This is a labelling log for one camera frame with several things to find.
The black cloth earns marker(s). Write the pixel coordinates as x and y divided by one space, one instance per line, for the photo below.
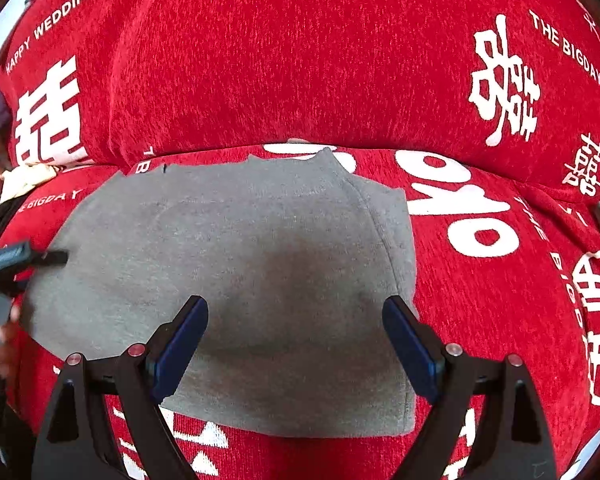
2 220

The grey knit sweater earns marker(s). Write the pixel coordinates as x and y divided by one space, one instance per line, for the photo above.
260 240

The red printed sofa cover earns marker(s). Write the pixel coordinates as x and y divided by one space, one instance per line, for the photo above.
305 60

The person's left hand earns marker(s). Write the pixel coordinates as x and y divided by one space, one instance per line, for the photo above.
5 350

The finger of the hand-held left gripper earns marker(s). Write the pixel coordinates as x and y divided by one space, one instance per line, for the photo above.
15 257

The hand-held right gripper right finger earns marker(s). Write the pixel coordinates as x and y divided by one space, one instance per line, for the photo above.
410 350

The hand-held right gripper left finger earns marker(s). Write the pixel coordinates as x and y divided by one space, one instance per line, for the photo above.
180 345

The cream cloth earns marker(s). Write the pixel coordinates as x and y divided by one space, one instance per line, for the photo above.
27 180

